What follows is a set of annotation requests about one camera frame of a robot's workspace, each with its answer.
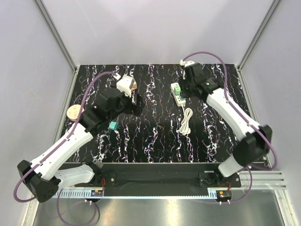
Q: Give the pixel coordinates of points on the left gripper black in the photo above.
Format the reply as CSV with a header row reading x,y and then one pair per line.
x,y
137,109

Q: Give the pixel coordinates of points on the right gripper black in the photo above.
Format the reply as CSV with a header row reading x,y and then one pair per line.
x,y
184,93

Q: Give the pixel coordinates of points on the green usb charger plug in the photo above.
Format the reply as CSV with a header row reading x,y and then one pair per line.
x,y
177,89

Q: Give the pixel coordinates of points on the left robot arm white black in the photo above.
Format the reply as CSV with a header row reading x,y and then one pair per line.
x,y
43,176

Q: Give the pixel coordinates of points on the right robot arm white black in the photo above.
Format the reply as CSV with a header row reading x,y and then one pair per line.
x,y
252,137

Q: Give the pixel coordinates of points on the dark teal charger plug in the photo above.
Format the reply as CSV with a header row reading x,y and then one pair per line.
x,y
113,125

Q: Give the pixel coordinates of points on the beige cube socket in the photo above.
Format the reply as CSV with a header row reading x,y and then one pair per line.
x,y
134,86

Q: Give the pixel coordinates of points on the white power strip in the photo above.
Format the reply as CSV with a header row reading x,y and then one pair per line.
x,y
178,101

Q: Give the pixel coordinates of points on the round pink power socket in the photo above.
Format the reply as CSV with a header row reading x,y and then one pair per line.
x,y
73,112

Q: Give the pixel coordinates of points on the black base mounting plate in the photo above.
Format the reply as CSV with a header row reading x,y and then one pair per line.
x,y
163,179

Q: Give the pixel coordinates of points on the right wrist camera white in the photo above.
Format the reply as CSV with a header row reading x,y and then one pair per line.
x,y
184,65

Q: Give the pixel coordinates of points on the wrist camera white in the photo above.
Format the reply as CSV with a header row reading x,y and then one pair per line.
x,y
184,65
124,85

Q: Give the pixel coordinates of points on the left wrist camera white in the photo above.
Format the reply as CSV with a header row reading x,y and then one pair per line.
x,y
124,85

